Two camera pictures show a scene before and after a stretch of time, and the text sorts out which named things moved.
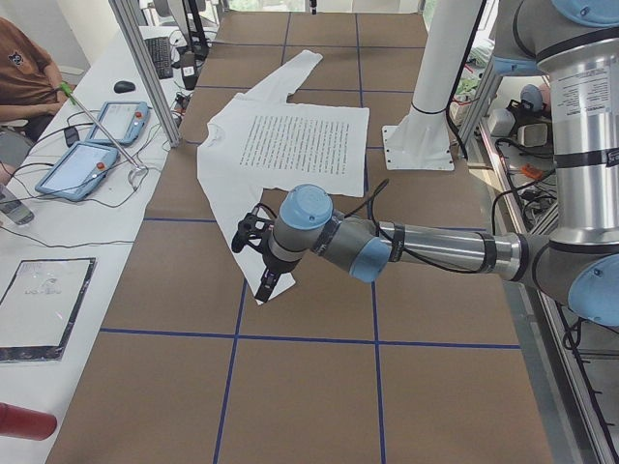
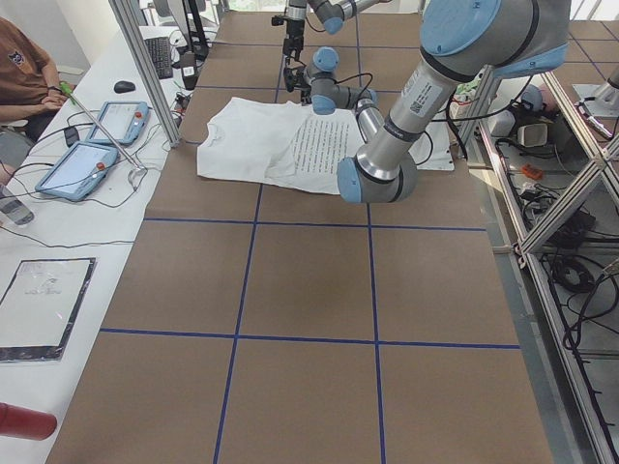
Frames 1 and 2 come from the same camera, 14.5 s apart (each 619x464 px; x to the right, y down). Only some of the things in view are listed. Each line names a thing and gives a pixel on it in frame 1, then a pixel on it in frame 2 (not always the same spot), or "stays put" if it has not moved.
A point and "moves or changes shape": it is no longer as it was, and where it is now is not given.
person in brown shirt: (30, 97) stays put
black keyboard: (160, 51) stays put
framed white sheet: (41, 306) stays put
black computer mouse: (124, 87) stays put
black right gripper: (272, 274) -> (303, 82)
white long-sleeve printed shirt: (261, 148) moves or changes shape
